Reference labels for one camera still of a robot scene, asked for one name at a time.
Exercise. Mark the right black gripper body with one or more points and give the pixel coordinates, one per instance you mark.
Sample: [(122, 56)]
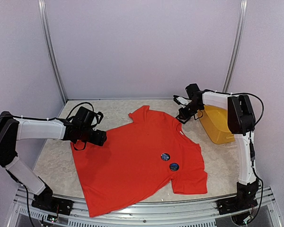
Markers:
[(193, 109)]

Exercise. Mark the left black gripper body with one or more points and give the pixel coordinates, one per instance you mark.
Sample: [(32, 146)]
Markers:
[(98, 140)]

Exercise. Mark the yellow plastic basket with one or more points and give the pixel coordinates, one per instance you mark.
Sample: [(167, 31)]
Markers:
[(214, 122)]

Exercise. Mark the red t-shirt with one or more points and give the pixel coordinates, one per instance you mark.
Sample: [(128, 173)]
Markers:
[(128, 169)]

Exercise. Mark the black case with yellow brooch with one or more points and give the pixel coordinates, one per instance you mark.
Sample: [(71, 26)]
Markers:
[(182, 120)]

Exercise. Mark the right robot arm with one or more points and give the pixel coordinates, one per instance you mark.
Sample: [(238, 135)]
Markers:
[(241, 122)]

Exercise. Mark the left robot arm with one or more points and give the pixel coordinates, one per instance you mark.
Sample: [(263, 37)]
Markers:
[(80, 127)]

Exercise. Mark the dark blue pinned badge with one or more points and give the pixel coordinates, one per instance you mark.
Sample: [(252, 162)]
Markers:
[(165, 156)]

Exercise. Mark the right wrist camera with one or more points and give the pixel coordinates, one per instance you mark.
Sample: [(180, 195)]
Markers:
[(180, 100)]

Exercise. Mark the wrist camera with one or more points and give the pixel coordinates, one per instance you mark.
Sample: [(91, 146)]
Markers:
[(97, 119), (180, 100)]

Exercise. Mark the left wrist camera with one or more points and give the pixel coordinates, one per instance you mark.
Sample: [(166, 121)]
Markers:
[(97, 119)]

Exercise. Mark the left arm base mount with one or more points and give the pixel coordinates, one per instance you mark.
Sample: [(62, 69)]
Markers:
[(55, 205)]

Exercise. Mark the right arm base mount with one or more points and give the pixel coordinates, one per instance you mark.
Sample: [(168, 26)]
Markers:
[(233, 204)]

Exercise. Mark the front aluminium rail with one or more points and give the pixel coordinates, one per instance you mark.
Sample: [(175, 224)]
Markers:
[(190, 213)]

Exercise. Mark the right aluminium frame post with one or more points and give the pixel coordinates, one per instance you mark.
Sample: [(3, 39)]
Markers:
[(236, 45)]

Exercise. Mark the aluminium frame post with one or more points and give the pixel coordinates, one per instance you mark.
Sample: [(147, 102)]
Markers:
[(236, 45), (50, 50)]

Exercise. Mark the left aluminium frame post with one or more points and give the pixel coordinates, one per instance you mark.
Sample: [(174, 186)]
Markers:
[(50, 50)]

